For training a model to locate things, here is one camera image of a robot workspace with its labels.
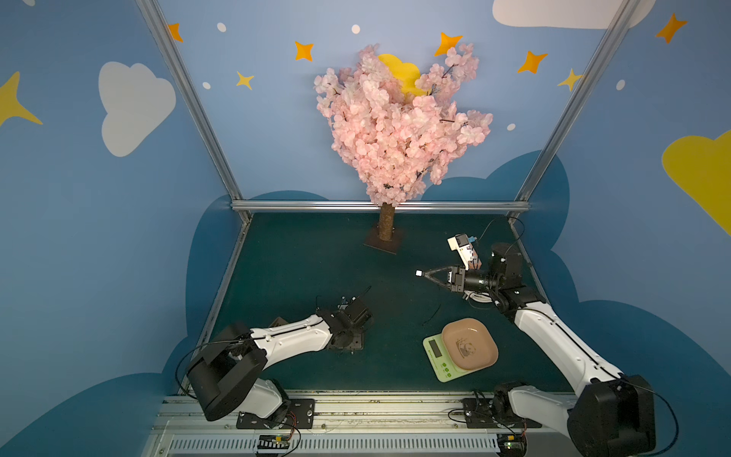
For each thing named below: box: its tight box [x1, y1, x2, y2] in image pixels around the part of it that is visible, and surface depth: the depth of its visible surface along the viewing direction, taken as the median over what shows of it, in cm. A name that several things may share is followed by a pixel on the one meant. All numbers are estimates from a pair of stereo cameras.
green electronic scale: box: [422, 332, 491, 383], surface depth 83 cm
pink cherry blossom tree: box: [314, 43, 494, 255], surface depth 75 cm
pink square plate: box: [441, 317, 499, 371], surface depth 85 cm
